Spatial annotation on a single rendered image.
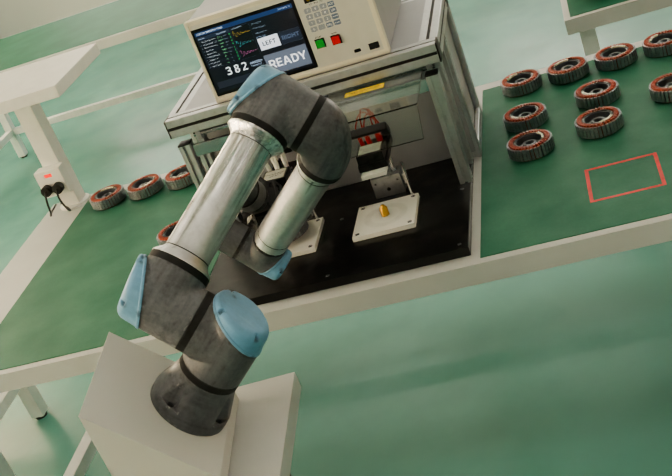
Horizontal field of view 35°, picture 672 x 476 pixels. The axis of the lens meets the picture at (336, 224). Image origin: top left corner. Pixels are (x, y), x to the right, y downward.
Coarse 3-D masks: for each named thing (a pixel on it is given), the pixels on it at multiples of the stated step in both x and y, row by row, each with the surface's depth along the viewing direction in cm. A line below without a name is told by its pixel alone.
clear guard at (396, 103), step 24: (408, 72) 240; (336, 96) 242; (360, 96) 237; (384, 96) 231; (408, 96) 226; (360, 120) 224; (384, 120) 222; (408, 120) 221; (360, 144) 223; (384, 144) 221
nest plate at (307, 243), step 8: (312, 224) 255; (320, 224) 254; (312, 232) 251; (320, 232) 252; (296, 240) 251; (304, 240) 249; (312, 240) 248; (288, 248) 248; (296, 248) 247; (304, 248) 245; (312, 248) 244
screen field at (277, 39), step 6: (288, 30) 241; (294, 30) 241; (270, 36) 242; (276, 36) 242; (282, 36) 242; (288, 36) 242; (294, 36) 241; (300, 36) 241; (258, 42) 243; (264, 42) 243; (270, 42) 243; (276, 42) 243; (282, 42) 242; (288, 42) 242; (264, 48) 244
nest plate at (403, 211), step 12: (372, 204) 253; (384, 204) 251; (396, 204) 249; (408, 204) 247; (360, 216) 250; (372, 216) 248; (396, 216) 243; (408, 216) 241; (360, 228) 244; (372, 228) 242; (384, 228) 240; (396, 228) 239; (408, 228) 238; (360, 240) 242
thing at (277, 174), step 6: (288, 162) 264; (294, 162) 262; (282, 168) 255; (288, 168) 254; (264, 174) 256; (270, 174) 254; (276, 174) 253; (282, 174) 252; (288, 174) 253; (276, 180) 250; (282, 180) 250; (276, 186) 251; (282, 186) 251
